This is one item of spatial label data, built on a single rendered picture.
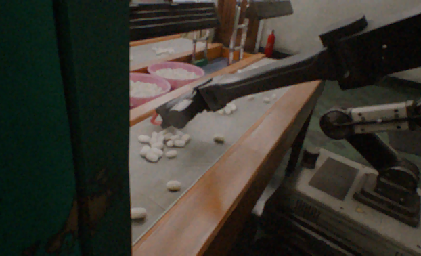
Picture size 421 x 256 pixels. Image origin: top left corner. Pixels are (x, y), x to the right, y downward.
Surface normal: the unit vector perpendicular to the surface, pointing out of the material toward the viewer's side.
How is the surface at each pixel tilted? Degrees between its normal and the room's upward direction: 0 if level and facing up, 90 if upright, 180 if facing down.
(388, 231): 0
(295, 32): 89
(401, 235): 1
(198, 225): 0
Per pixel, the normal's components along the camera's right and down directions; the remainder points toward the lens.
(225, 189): 0.12, -0.88
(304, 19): -0.45, 0.37
